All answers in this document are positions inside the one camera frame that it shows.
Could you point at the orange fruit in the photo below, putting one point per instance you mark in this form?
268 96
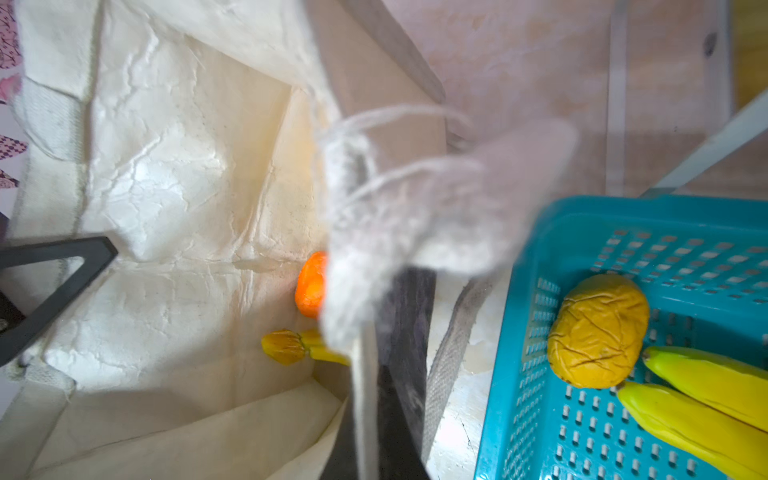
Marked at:
310 288

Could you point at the beige canvas grocery bag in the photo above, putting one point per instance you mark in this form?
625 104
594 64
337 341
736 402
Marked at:
218 145

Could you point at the wrinkled yellow fruit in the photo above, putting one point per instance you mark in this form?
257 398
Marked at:
598 334

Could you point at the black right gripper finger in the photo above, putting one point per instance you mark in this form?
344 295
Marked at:
23 330

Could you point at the yellow banana bunch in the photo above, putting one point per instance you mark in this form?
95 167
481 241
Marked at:
289 347
710 406

